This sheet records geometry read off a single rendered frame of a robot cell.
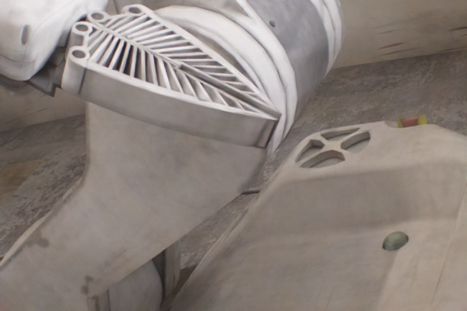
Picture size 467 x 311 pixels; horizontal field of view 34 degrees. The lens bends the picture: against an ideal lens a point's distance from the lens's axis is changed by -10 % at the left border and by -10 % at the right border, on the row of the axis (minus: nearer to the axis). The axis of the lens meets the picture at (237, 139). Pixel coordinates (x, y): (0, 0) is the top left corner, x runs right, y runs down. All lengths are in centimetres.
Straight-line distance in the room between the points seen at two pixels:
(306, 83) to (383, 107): 129
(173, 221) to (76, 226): 11
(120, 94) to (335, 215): 51
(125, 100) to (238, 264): 52
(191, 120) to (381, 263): 43
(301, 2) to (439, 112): 117
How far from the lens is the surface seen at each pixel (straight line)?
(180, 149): 63
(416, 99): 195
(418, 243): 84
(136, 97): 43
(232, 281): 90
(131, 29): 47
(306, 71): 67
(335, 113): 201
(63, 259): 77
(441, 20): 216
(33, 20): 44
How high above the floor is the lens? 75
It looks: 22 degrees down
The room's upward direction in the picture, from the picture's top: 21 degrees counter-clockwise
